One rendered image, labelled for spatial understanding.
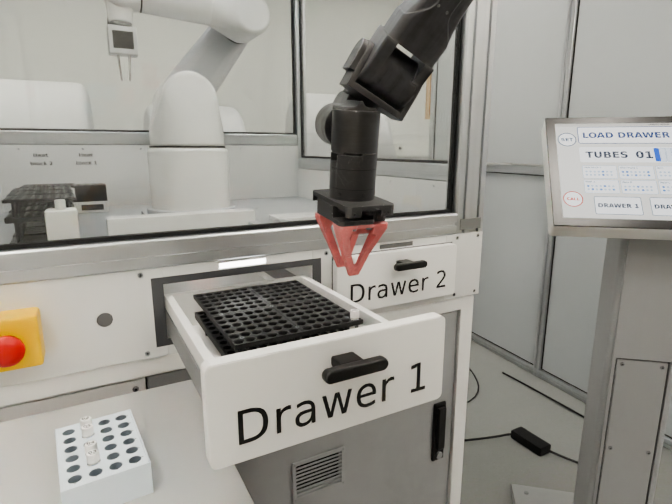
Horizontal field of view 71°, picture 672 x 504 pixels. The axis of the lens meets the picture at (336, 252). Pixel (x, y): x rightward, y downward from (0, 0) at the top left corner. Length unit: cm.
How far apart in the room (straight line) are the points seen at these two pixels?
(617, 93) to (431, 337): 181
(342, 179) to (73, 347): 47
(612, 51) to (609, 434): 150
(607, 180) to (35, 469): 116
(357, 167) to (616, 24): 188
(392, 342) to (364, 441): 57
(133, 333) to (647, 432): 123
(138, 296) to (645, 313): 112
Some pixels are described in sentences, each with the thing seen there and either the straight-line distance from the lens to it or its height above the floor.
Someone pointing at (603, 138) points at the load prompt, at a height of 115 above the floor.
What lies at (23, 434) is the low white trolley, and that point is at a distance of 77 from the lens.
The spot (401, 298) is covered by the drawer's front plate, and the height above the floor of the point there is 83.
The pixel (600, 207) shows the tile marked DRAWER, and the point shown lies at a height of 100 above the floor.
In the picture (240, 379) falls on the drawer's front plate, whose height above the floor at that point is 91.
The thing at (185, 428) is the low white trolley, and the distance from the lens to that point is 70.
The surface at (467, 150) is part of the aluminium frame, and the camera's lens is 104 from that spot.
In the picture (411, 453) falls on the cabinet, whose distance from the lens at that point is 119.
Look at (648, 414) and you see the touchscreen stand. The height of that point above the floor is 48.
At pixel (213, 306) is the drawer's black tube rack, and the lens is 71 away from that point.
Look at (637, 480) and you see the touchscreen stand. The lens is 155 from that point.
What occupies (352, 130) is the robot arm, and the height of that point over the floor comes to 114.
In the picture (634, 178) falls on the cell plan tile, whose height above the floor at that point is 106.
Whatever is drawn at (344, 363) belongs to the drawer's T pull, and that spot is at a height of 91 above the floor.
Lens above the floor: 112
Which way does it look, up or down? 12 degrees down
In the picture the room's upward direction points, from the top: straight up
